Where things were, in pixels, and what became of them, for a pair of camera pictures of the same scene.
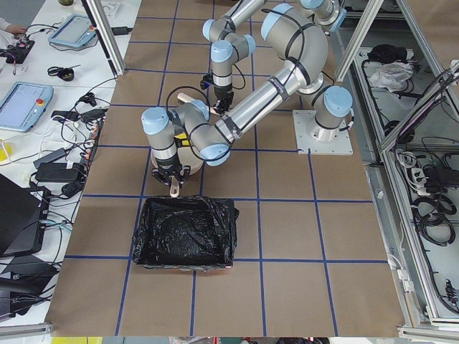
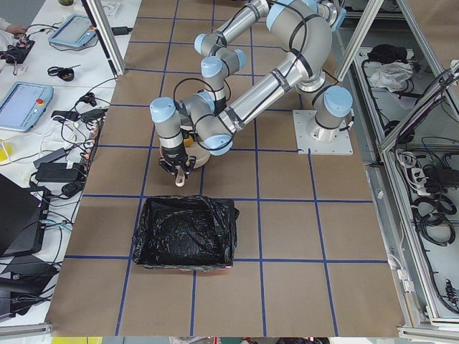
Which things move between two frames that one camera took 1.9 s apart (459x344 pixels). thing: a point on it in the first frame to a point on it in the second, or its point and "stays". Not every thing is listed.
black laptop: x=23 y=217 stays
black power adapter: x=57 y=172 stays
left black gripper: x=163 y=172 to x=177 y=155
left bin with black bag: x=193 y=233 stays
